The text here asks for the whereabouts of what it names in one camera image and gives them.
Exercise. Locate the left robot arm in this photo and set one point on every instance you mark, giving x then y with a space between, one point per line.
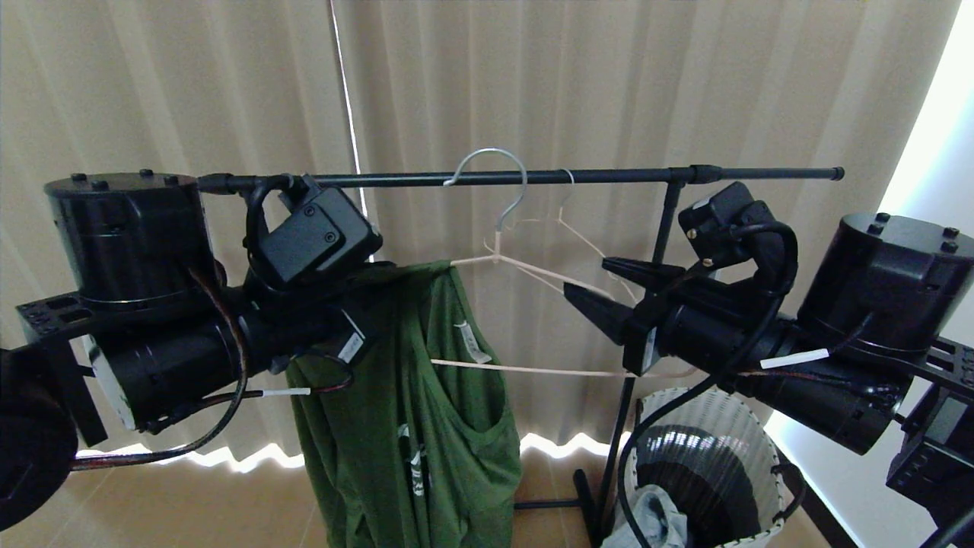
129 236

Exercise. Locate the pale grey garment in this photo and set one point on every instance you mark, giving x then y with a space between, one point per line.
654 517

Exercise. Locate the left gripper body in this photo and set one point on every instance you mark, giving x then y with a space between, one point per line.
175 365

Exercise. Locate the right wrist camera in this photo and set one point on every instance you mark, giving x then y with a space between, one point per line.
719 217

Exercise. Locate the green long-sleeved shirt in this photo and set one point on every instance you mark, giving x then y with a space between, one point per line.
396 396

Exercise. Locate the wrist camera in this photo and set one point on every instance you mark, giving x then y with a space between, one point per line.
319 236
719 217

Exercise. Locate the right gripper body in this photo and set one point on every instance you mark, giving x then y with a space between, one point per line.
708 335

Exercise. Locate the pink clothes hanger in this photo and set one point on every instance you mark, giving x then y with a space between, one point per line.
571 192
498 247

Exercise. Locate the black clothes rack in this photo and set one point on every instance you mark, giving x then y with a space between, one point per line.
609 176

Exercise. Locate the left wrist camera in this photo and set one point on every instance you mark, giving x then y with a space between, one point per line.
319 236

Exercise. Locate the white laundry basket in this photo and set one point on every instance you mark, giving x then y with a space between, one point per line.
715 415

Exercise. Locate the beige curtain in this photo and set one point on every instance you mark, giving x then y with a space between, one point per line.
533 76

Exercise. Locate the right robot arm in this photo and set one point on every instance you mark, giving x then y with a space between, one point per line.
890 281

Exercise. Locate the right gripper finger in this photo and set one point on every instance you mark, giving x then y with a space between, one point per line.
609 313
643 270

